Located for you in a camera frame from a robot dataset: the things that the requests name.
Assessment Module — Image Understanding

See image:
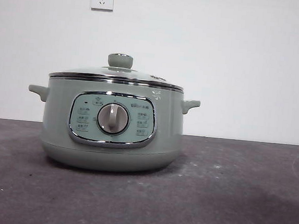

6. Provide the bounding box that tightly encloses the pale green electric pot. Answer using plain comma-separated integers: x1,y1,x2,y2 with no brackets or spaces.
21,74,203,179

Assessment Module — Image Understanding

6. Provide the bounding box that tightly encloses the glass lid with green knob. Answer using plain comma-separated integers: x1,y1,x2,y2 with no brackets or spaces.
49,46,186,91

